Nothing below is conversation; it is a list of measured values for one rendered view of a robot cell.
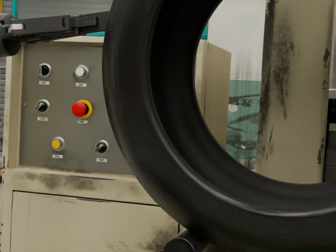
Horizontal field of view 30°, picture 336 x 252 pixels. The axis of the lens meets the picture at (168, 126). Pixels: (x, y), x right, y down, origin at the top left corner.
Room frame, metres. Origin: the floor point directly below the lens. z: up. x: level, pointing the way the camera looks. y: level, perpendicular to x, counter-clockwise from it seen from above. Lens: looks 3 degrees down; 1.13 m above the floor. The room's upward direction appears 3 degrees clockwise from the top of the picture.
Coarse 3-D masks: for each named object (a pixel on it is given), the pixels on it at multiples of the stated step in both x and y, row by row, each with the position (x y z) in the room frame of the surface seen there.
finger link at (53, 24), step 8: (48, 16) 1.02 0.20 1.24; (56, 16) 1.02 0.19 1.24; (64, 16) 1.02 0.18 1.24; (24, 24) 1.03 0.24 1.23; (32, 24) 1.02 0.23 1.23; (40, 24) 1.02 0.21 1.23; (48, 24) 1.02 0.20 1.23; (56, 24) 1.02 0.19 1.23; (16, 32) 1.02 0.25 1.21; (24, 32) 1.02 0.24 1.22; (32, 32) 1.02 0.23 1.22; (40, 32) 1.02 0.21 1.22
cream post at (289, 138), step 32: (288, 0) 1.22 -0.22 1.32; (320, 0) 1.20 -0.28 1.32; (288, 32) 1.22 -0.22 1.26; (320, 32) 1.20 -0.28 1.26; (288, 64) 1.22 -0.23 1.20; (320, 64) 1.20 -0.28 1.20; (288, 96) 1.22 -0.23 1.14; (320, 96) 1.20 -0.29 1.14; (288, 128) 1.22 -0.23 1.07; (320, 128) 1.20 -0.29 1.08; (256, 160) 1.23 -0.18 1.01; (288, 160) 1.21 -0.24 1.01; (320, 160) 1.20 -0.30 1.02
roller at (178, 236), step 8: (184, 232) 0.93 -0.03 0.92; (176, 240) 0.89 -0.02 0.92; (184, 240) 0.89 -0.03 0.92; (192, 240) 0.91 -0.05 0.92; (200, 240) 0.94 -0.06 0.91; (168, 248) 0.89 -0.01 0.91; (176, 248) 0.89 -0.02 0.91; (184, 248) 0.89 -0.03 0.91; (192, 248) 0.89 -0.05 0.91; (200, 248) 0.94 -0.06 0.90
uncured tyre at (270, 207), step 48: (144, 0) 0.90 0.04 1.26; (192, 0) 1.16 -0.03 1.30; (144, 48) 0.89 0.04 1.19; (192, 48) 1.16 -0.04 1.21; (144, 96) 0.89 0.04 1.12; (192, 96) 1.16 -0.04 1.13; (144, 144) 0.89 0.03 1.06; (192, 144) 1.15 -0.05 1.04; (192, 192) 0.87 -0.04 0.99; (240, 192) 1.13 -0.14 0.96; (288, 192) 1.11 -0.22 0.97; (240, 240) 0.86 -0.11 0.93; (288, 240) 0.84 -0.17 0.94
